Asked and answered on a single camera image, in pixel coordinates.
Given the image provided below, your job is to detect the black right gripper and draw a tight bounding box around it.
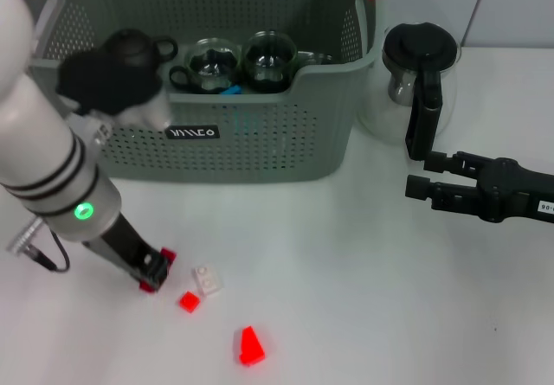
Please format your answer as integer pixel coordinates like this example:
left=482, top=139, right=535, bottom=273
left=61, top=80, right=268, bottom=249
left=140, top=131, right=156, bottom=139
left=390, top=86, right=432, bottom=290
left=405, top=150, right=554, bottom=224

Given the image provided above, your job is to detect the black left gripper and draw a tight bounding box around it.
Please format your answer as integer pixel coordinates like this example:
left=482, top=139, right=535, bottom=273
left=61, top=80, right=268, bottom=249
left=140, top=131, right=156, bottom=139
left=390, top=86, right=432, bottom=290
left=81, top=215, right=170, bottom=293

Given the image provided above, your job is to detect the dark red long brick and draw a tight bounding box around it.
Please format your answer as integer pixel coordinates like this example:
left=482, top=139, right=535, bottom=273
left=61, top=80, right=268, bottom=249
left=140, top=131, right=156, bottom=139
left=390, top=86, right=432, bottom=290
left=138, top=248, right=178, bottom=293

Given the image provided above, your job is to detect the small orange-red toy brick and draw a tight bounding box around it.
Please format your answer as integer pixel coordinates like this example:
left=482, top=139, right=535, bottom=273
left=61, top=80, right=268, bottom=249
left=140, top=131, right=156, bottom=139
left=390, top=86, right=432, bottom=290
left=179, top=291, right=202, bottom=314

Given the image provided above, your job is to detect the clear white toy brick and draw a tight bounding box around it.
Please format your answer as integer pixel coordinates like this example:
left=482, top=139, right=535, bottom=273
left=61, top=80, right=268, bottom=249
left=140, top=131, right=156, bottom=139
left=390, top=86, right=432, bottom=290
left=192, top=263, right=226, bottom=298

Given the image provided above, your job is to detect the red sloped toy brick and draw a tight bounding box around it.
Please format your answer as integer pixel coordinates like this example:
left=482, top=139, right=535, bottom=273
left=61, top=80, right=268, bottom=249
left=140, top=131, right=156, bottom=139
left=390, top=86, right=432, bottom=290
left=235, top=325, right=267, bottom=368

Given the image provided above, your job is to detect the grey perforated storage bin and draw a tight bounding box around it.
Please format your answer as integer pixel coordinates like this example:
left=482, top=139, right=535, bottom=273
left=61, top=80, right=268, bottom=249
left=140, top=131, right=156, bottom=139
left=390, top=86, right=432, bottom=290
left=25, top=0, right=386, bottom=185

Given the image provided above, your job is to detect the glass carafe black lid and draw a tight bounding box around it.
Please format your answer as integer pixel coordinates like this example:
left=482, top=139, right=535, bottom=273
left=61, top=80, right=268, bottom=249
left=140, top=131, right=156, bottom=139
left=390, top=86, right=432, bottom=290
left=357, top=21, right=463, bottom=161

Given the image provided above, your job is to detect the black clay teapot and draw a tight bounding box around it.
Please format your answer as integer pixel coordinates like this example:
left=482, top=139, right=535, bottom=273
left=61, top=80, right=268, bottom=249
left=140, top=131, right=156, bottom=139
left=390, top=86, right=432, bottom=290
left=106, top=29, right=179, bottom=68

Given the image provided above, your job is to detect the left gripper cable connector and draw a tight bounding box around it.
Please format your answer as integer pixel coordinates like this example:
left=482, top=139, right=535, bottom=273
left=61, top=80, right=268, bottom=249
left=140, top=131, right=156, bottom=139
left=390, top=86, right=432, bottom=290
left=7, top=218, right=70, bottom=273

